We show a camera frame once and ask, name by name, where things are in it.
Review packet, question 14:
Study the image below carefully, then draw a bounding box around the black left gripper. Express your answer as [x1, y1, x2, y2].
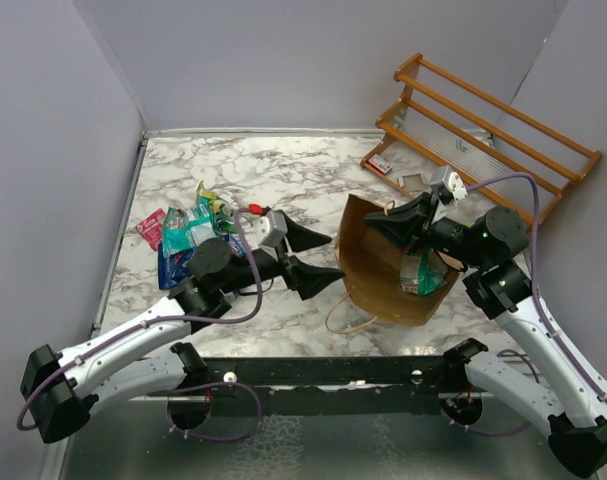
[219, 214, 346, 300]

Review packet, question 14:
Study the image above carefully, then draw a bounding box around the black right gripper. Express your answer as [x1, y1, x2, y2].
[364, 190, 488, 269]

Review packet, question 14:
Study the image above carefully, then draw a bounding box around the green snack packet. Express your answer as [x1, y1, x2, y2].
[417, 250, 448, 296]

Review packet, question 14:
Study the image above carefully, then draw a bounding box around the brown paper bag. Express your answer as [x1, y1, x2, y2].
[335, 194, 459, 327]

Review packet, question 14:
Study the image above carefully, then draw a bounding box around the blue M&Ms candy packet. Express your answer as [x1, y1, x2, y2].
[225, 234, 245, 256]

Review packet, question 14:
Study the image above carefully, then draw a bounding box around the yellow green candy packet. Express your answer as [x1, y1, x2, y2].
[196, 181, 237, 236]

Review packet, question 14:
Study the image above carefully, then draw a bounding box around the blue salt vinegar chips bag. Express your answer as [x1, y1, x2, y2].
[172, 234, 247, 281]

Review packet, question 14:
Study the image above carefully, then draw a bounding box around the teal white snack packet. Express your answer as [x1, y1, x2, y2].
[162, 206, 217, 257]

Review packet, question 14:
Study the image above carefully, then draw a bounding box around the blue Burts chips bag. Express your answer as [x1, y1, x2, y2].
[157, 249, 194, 290]

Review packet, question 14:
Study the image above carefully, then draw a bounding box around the red snack packet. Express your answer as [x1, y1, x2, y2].
[135, 208, 166, 252]

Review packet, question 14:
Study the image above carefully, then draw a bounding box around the small blue white snack packet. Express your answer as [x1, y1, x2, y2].
[399, 255, 421, 295]

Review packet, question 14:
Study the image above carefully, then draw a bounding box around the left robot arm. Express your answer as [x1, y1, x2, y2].
[16, 204, 343, 444]

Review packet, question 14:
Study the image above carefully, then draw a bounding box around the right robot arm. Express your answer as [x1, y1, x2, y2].
[364, 193, 607, 478]

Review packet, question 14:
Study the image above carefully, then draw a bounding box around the open small cardboard box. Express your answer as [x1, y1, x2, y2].
[397, 173, 429, 194]

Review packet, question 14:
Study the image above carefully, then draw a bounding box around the small red white box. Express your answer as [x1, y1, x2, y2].
[366, 154, 392, 175]

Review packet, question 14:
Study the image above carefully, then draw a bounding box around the wooden two-tier rack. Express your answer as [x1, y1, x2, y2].
[360, 53, 602, 223]

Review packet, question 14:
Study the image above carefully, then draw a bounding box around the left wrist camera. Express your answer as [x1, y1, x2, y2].
[248, 203, 287, 248]

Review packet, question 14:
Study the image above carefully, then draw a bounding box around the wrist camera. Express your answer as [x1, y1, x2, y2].
[248, 203, 287, 248]
[428, 165, 468, 223]

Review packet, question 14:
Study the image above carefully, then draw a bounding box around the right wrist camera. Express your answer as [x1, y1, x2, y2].
[428, 165, 468, 223]

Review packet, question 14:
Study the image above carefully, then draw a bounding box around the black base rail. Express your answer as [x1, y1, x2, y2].
[157, 342, 489, 416]

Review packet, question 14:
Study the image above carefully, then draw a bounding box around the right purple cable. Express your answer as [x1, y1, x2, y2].
[447, 172, 607, 436]

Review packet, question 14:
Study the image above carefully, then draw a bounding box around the purple cable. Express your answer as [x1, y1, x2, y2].
[447, 172, 607, 436]
[16, 207, 264, 441]

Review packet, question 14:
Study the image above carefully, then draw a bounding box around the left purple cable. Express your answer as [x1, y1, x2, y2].
[16, 207, 264, 441]

